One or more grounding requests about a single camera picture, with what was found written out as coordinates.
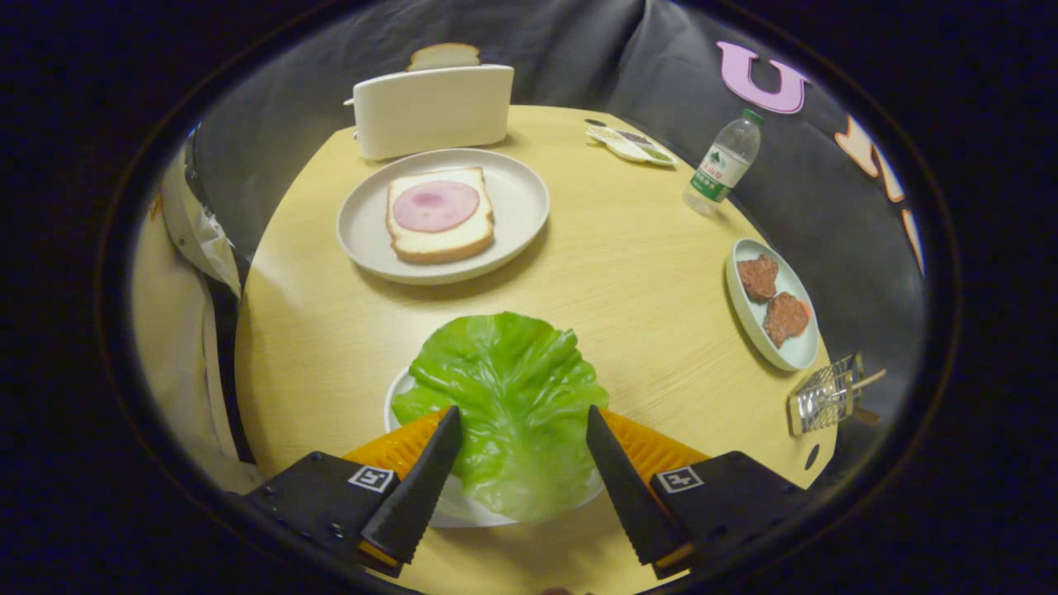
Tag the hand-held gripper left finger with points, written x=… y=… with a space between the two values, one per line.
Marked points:
x=417 y=496

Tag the large cream round plate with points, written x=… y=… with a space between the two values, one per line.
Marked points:
x=521 y=202

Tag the white divided dish of beans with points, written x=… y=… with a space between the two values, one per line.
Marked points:
x=632 y=147

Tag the clear water bottle green cap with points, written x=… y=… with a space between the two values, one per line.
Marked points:
x=719 y=169

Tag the green lettuce leaf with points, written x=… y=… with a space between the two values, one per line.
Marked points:
x=512 y=388

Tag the reddish brown meat piece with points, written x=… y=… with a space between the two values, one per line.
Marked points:
x=785 y=320

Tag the square white bread slice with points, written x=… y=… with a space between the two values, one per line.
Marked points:
x=438 y=245

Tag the small white oval plate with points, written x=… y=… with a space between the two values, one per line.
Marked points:
x=463 y=508

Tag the light blue plate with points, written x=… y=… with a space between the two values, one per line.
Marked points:
x=798 y=351

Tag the person's beige jacket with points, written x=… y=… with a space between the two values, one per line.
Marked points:
x=169 y=330

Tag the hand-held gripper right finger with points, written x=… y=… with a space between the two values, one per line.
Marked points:
x=628 y=496

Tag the white toaster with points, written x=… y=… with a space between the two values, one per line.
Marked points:
x=430 y=111

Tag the pink ham slice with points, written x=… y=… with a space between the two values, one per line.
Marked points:
x=436 y=206

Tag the bread slice with brown crust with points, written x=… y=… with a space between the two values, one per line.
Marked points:
x=444 y=56

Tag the clear utensil holder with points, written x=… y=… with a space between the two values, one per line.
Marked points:
x=822 y=398

